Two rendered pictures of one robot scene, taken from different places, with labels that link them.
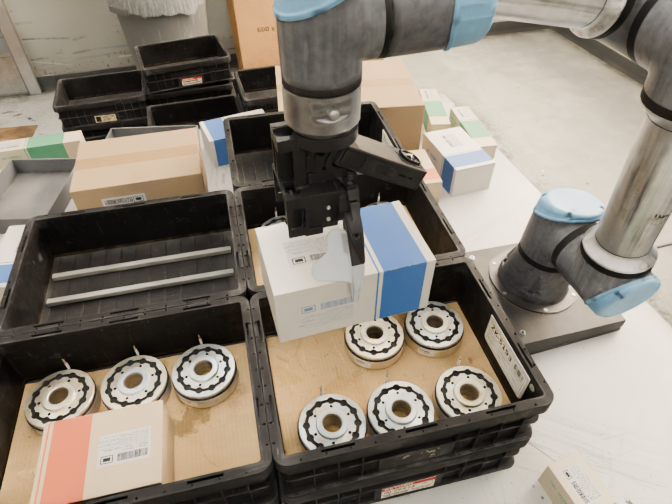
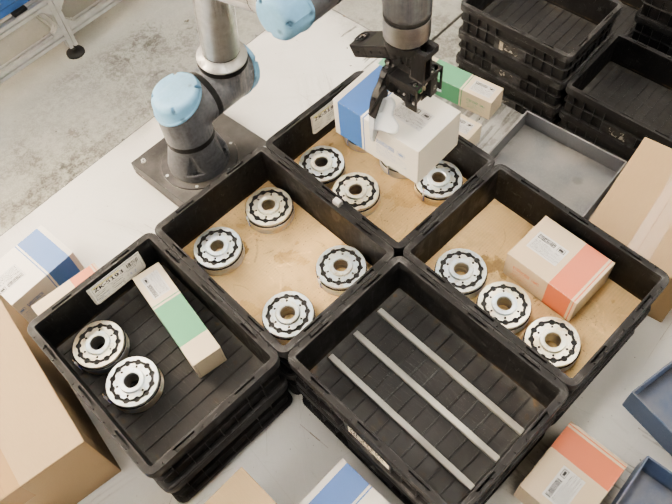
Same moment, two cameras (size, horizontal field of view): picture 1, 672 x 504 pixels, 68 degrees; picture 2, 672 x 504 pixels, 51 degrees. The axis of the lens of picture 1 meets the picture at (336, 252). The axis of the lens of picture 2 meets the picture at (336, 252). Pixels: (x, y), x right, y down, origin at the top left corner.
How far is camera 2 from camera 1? 131 cm
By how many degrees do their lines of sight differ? 64
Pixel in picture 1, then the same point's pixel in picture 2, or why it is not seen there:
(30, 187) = not seen: outside the picture
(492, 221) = (114, 224)
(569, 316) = (227, 130)
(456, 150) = (29, 267)
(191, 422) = (493, 263)
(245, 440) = (478, 226)
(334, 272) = not seen: hidden behind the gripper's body
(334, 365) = (390, 211)
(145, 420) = (526, 251)
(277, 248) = (425, 131)
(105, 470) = (565, 246)
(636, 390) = (263, 96)
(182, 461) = not seen: hidden behind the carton
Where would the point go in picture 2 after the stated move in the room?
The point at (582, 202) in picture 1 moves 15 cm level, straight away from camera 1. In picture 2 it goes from (174, 84) to (108, 86)
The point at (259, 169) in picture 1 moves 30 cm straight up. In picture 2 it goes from (184, 427) to (132, 364)
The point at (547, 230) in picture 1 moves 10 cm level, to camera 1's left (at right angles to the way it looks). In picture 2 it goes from (203, 109) to (223, 137)
